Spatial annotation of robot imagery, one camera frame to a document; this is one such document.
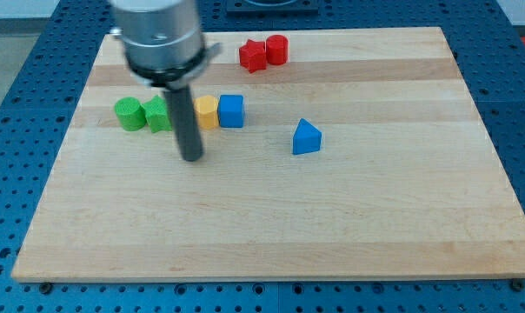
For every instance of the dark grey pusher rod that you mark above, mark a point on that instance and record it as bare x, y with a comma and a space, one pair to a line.
183, 119

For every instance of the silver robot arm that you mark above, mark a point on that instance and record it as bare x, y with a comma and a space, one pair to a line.
165, 47

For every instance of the yellow hexagon block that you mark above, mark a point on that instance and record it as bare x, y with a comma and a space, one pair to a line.
206, 108

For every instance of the green star block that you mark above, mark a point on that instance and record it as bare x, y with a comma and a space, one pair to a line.
156, 115

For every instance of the blue cube block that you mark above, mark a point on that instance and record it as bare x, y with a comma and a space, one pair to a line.
231, 111

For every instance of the green cylinder block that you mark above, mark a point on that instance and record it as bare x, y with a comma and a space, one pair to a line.
130, 113

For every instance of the red star block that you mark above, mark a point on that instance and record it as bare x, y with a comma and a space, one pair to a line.
253, 55

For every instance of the red cylinder block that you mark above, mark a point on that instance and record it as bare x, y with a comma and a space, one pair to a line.
277, 49

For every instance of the blue triangle block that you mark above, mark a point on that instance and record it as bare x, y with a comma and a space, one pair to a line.
307, 138

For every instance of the wooden board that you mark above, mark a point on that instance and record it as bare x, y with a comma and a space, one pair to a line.
407, 184

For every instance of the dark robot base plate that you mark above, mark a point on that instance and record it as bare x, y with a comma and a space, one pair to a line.
272, 7

